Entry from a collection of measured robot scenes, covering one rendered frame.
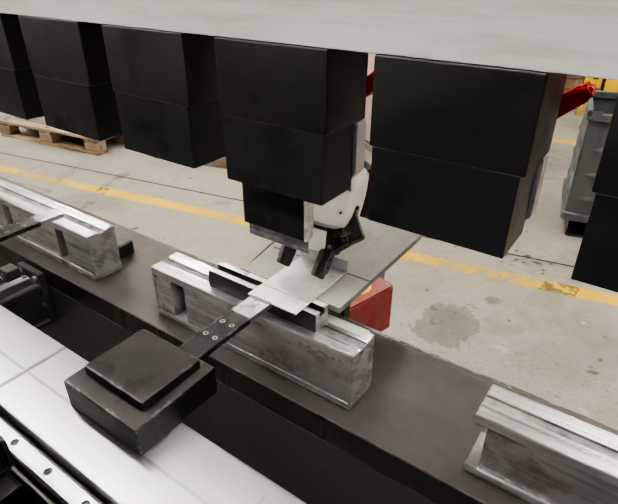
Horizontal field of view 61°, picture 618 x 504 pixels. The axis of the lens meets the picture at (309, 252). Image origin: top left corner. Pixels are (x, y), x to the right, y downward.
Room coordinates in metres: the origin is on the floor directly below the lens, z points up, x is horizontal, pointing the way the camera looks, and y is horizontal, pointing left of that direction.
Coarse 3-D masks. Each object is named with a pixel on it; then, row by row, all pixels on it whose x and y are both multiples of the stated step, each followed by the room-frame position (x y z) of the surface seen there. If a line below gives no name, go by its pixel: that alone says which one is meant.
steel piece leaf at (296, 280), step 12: (312, 252) 0.70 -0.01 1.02; (300, 264) 0.69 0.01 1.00; (312, 264) 0.69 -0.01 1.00; (336, 264) 0.67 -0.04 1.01; (276, 276) 0.65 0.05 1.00; (288, 276) 0.65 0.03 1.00; (300, 276) 0.65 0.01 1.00; (312, 276) 0.65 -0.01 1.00; (336, 276) 0.65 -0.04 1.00; (276, 288) 0.62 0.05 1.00; (288, 288) 0.62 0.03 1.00; (300, 288) 0.62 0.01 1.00; (312, 288) 0.62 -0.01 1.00; (324, 288) 0.62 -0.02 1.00; (312, 300) 0.59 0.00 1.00
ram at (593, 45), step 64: (0, 0) 0.86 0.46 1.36; (64, 0) 0.77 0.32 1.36; (128, 0) 0.69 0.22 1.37; (192, 0) 0.62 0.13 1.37; (256, 0) 0.57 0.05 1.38; (320, 0) 0.53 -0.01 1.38; (384, 0) 0.49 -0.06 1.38; (448, 0) 0.46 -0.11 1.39; (512, 0) 0.43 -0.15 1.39; (576, 0) 0.40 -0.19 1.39; (512, 64) 0.42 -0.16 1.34; (576, 64) 0.40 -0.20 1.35
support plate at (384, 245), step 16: (368, 224) 0.83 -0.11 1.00; (384, 224) 0.83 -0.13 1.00; (320, 240) 0.77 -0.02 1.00; (368, 240) 0.77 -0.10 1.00; (384, 240) 0.77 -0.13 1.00; (400, 240) 0.77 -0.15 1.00; (416, 240) 0.77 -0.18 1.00; (272, 256) 0.71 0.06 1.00; (336, 256) 0.71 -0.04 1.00; (352, 256) 0.71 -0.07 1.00; (368, 256) 0.71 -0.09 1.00; (384, 256) 0.71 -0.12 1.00; (400, 256) 0.73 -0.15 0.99; (256, 272) 0.67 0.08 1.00; (272, 272) 0.67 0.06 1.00; (352, 272) 0.67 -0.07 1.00; (368, 272) 0.67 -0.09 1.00; (384, 272) 0.68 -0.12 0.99; (336, 288) 0.62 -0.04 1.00; (352, 288) 0.62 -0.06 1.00; (336, 304) 0.58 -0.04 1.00
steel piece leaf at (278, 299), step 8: (256, 288) 0.62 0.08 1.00; (264, 288) 0.62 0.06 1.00; (272, 288) 0.62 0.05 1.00; (264, 296) 0.60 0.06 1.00; (272, 296) 0.60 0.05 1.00; (280, 296) 0.60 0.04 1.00; (288, 296) 0.60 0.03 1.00; (272, 304) 0.58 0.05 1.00; (280, 304) 0.58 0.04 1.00; (288, 304) 0.58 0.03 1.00; (296, 304) 0.58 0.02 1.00; (304, 304) 0.58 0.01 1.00; (296, 312) 0.56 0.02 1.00
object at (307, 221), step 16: (256, 192) 0.62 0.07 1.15; (272, 192) 0.60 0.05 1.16; (256, 208) 0.62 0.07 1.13; (272, 208) 0.61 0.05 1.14; (288, 208) 0.59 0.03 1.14; (304, 208) 0.58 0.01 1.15; (256, 224) 0.62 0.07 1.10; (272, 224) 0.61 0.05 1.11; (288, 224) 0.59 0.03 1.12; (304, 224) 0.58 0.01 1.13; (272, 240) 0.62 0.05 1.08; (288, 240) 0.60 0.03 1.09; (304, 240) 0.58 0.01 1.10
